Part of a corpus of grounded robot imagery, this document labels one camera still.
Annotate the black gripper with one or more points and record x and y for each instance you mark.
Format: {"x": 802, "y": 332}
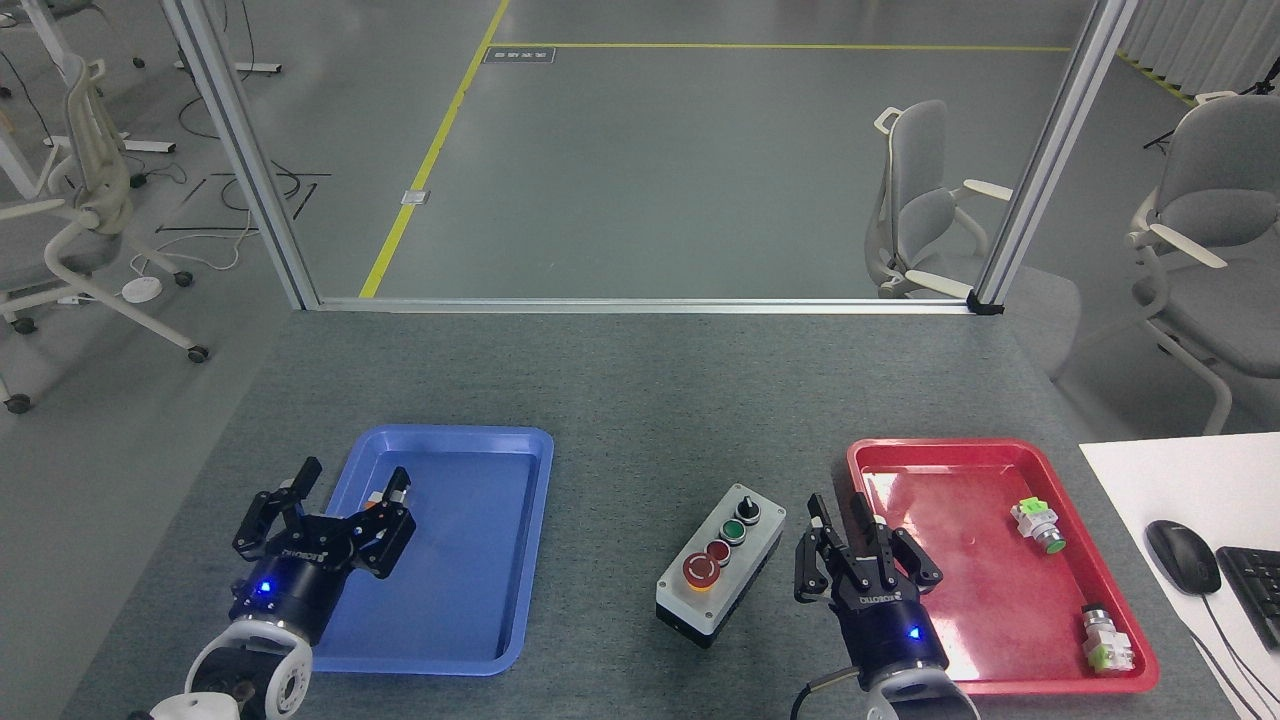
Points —
{"x": 295, "y": 590}
{"x": 890, "y": 635}

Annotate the white four-button control box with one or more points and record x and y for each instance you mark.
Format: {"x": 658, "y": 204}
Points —
{"x": 735, "y": 545}

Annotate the red push button orange block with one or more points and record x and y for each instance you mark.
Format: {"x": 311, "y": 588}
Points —
{"x": 374, "y": 494}

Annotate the blue plastic tray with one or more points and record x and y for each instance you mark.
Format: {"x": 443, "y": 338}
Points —
{"x": 470, "y": 560}

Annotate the red plastic tray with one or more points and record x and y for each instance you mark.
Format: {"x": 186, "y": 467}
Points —
{"x": 1000, "y": 600}

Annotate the white round floor device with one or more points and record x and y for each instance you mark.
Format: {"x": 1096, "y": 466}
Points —
{"x": 141, "y": 289}

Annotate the black computer mouse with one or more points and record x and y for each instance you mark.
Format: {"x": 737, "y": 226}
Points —
{"x": 1182, "y": 555}

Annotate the white desk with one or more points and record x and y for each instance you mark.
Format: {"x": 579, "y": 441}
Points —
{"x": 1180, "y": 480}

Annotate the metal floor socket plate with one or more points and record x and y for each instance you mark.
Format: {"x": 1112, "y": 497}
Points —
{"x": 415, "y": 197}

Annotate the black keyboard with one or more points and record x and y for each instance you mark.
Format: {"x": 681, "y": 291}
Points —
{"x": 1255, "y": 595}

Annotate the white mesh office chair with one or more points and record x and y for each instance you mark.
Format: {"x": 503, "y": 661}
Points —
{"x": 95, "y": 200}

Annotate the grey office chair white armrests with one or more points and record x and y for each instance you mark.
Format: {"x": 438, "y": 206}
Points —
{"x": 1230, "y": 160}
{"x": 920, "y": 150}

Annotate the white desk foot bar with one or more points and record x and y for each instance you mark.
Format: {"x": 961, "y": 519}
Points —
{"x": 130, "y": 146}
{"x": 240, "y": 68}

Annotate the grey floor label plate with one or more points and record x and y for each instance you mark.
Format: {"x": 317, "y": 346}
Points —
{"x": 519, "y": 55}

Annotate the black tripod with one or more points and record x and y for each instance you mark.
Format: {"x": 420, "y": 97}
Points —
{"x": 1262, "y": 88}

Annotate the green push button switch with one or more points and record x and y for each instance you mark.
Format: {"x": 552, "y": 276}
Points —
{"x": 1035, "y": 522}

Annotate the silver switch green-white block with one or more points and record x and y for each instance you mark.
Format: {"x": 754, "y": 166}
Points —
{"x": 1105, "y": 640}

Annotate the black post corner clip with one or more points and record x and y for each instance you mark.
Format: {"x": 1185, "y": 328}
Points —
{"x": 986, "y": 304}

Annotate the aluminium frame rail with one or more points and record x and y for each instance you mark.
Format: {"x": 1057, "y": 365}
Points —
{"x": 640, "y": 305}

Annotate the aluminium frame post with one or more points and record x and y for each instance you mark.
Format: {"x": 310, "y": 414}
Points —
{"x": 1052, "y": 150}
{"x": 245, "y": 150}

